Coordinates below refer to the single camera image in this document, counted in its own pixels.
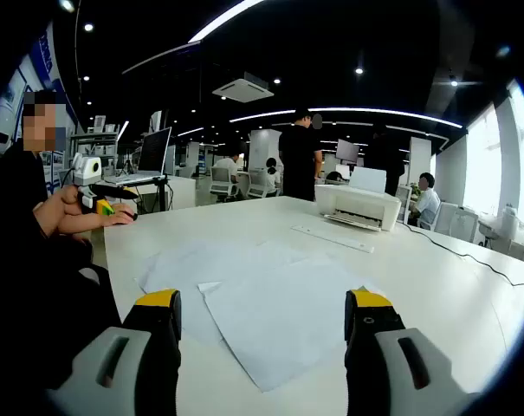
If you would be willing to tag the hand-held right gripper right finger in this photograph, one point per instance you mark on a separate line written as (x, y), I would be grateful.
(374, 355)

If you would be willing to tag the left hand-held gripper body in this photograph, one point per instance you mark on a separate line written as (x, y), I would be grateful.
(86, 169)

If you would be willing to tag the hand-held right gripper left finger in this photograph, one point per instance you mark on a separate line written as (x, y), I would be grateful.
(153, 355)

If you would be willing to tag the white paper sheet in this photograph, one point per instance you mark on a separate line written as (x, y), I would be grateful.
(279, 325)

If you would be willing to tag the person's left hand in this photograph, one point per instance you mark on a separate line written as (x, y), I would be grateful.
(64, 200)

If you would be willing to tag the black computer mouse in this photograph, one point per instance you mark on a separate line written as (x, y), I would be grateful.
(133, 216)

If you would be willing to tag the white storage shelf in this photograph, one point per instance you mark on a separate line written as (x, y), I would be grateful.
(95, 138)

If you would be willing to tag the silver laptop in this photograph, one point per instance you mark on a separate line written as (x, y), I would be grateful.
(155, 149)

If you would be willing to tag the white laptop desk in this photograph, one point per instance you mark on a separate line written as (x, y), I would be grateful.
(179, 193)

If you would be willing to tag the white table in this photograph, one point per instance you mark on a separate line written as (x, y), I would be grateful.
(417, 303)

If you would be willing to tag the white office chair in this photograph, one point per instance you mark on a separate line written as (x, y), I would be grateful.
(466, 225)
(224, 184)
(259, 184)
(445, 216)

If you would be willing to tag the person in dark clothes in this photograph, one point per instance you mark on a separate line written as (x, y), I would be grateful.
(49, 303)

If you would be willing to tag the white flat bar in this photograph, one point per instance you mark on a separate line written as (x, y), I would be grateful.
(331, 238)

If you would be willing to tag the white printer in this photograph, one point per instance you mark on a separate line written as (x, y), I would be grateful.
(357, 206)

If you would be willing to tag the ceiling air conditioner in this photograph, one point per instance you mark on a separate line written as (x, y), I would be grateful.
(243, 89)

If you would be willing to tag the white round container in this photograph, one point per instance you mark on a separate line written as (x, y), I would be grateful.
(513, 221)

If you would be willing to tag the long ceiling light strip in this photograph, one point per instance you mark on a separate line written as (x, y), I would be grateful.
(227, 19)

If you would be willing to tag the black desktop monitor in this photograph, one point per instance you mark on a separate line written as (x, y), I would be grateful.
(348, 150)

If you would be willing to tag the large window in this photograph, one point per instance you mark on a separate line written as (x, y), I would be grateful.
(482, 164)

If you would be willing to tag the curved ceiling light strip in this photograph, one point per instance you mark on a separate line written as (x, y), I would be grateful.
(374, 111)

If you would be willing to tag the blue white wall display board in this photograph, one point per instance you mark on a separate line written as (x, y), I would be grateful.
(6, 112)

